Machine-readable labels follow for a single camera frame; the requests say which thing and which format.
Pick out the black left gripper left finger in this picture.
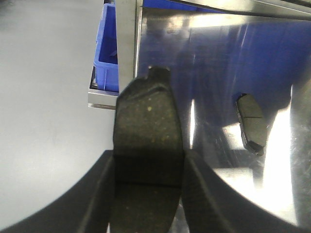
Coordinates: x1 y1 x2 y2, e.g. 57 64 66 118
2 150 115 233

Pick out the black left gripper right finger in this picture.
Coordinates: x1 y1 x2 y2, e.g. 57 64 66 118
182 150 307 233

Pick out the far left blue bin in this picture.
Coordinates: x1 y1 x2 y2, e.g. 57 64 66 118
93 3 119 92

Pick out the grey brake pad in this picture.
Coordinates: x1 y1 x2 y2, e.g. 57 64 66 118
109 67 184 233
235 93 268 156

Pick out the stainless steel rack frame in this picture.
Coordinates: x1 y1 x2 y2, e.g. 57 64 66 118
88 0 311 110

